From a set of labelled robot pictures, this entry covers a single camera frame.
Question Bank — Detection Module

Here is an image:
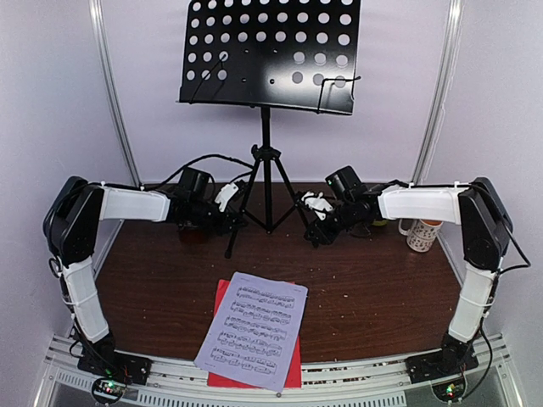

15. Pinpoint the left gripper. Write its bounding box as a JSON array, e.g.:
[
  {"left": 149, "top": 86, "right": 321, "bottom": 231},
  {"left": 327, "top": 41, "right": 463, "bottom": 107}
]
[{"left": 189, "top": 198, "right": 248, "bottom": 236}]

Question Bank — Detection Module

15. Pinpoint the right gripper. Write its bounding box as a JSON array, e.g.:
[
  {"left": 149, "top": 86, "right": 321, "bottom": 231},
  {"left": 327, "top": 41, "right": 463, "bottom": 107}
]
[{"left": 304, "top": 199, "right": 358, "bottom": 244}]

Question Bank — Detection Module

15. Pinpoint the white sheet music page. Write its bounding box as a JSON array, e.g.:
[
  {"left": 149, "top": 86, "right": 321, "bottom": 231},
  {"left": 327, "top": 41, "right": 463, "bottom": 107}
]
[{"left": 194, "top": 272, "right": 308, "bottom": 393}]

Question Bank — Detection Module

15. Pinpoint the black music stand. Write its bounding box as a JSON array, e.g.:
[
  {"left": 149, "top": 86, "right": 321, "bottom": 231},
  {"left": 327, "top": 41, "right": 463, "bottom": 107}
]
[{"left": 179, "top": 1, "right": 361, "bottom": 232}]

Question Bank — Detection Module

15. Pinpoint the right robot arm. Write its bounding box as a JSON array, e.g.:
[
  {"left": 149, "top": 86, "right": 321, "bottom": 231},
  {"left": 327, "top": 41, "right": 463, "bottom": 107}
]
[{"left": 299, "top": 166, "right": 516, "bottom": 375}]

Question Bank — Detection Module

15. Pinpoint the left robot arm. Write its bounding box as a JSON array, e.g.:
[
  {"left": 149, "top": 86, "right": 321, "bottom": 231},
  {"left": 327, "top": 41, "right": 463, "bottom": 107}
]
[{"left": 43, "top": 163, "right": 253, "bottom": 376}]

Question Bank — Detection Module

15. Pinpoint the brown wooden metronome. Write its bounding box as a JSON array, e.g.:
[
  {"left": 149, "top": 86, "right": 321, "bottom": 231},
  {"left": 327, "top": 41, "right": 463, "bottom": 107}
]
[{"left": 177, "top": 227, "right": 210, "bottom": 245}]

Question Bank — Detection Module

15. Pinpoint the white patterned mug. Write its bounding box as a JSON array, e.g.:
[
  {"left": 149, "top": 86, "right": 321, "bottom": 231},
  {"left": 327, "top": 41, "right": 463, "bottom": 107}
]
[{"left": 398, "top": 220, "right": 443, "bottom": 253}]

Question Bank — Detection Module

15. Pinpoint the red paper sheet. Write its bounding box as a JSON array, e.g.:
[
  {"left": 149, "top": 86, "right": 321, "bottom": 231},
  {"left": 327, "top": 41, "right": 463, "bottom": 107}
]
[{"left": 207, "top": 279, "right": 302, "bottom": 389}]

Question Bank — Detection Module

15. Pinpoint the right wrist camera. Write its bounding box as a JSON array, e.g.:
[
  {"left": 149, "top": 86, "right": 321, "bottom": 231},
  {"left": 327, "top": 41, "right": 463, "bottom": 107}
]
[{"left": 301, "top": 192, "right": 333, "bottom": 220}]

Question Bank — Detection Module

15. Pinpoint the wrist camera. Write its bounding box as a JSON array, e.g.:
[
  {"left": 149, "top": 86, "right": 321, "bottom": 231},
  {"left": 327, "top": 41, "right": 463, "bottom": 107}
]
[
  {"left": 301, "top": 192, "right": 333, "bottom": 220},
  {"left": 215, "top": 180, "right": 247, "bottom": 212}
]

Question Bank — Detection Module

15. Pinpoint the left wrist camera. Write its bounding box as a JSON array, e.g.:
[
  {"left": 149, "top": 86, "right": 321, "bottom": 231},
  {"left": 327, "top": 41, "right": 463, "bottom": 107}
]
[{"left": 215, "top": 180, "right": 247, "bottom": 212}]

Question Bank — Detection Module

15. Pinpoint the right aluminium corner post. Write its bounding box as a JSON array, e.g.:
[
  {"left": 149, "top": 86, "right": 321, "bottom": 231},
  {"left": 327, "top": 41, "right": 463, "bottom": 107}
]
[{"left": 411, "top": 0, "right": 464, "bottom": 185}]

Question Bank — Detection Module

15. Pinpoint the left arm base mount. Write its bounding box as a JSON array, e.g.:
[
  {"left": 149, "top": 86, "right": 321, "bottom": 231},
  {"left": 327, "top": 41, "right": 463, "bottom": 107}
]
[{"left": 77, "top": 352, "right": 152, "bottom": 404}]

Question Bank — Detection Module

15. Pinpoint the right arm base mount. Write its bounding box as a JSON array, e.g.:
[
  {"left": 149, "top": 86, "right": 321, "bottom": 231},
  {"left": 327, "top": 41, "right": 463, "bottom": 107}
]
[{"left": 406, "top": 351, "right": 479, "bottom": 403}]

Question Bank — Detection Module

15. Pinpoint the aluminium front rail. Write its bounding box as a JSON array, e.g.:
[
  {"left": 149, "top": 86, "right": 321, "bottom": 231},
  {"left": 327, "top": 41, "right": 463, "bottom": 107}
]
[{"left": 34, "top": 327, "right": 523, "bottom": 406}]

